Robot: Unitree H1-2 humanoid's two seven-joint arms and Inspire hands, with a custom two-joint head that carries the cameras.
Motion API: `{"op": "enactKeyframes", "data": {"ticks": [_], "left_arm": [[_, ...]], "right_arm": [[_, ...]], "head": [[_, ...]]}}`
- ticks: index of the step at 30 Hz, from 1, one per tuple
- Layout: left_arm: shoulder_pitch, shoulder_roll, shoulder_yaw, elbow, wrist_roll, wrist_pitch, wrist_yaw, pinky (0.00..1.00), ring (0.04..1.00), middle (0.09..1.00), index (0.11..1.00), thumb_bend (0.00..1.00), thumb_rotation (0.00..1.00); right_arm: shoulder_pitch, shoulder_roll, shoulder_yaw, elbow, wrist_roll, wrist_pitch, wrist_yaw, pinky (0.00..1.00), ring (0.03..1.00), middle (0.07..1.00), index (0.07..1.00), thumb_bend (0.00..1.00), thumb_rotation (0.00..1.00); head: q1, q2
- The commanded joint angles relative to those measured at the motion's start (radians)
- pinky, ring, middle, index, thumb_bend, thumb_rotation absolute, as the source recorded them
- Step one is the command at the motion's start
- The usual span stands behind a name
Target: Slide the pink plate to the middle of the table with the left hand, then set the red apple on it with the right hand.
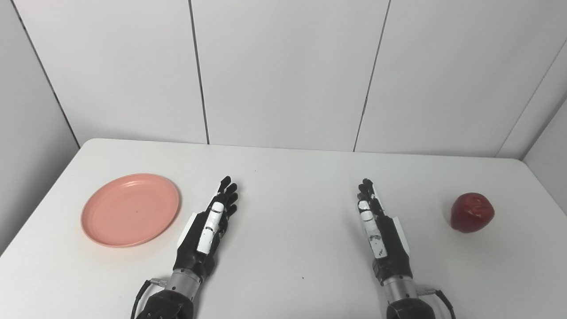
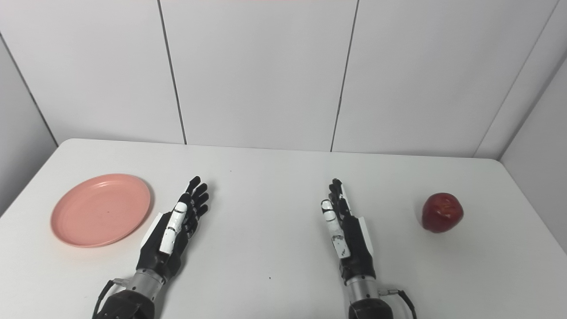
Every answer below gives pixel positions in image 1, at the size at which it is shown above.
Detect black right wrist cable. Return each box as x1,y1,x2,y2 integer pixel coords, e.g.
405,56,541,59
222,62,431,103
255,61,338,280
416,288,457,319

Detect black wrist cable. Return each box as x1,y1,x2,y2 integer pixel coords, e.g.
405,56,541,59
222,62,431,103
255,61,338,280
131,278,168,319
416,288,457,319

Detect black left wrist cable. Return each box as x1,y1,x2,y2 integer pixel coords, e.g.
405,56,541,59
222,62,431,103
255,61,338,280
131,278,168,319

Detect pink round plate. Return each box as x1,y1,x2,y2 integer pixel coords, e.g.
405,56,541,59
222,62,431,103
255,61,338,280
81,173,180,248

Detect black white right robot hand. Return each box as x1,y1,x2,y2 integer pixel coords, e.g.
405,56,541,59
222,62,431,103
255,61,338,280
357,178,413,280

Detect red apple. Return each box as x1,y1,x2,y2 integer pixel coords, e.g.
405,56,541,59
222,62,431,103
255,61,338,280
450,192,495,233

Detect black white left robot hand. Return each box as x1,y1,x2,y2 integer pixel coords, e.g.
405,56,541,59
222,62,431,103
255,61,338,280
174,176,239,280

